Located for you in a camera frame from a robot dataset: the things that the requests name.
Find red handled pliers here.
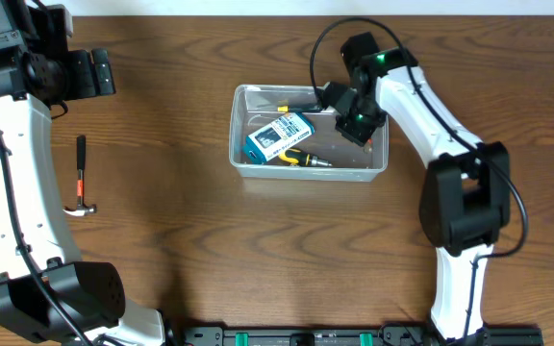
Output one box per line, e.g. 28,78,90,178
364,139,373,154

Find black yellow slim screwdriver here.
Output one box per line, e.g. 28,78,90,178
253,103,323,113

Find stubby yellow black screwdriver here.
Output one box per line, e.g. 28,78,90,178
278,148,332,167

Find clear plastic container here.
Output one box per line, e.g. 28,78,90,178
229,85,389,182

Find blue screw box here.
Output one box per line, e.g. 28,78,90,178
242,112,315,164

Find small claw hammer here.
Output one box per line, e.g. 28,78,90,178
63,135,97,217

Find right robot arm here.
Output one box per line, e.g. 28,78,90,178
319,33,510,345

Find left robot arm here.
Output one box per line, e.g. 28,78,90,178
0,1,167,345

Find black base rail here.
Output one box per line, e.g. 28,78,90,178
165,323,544,346

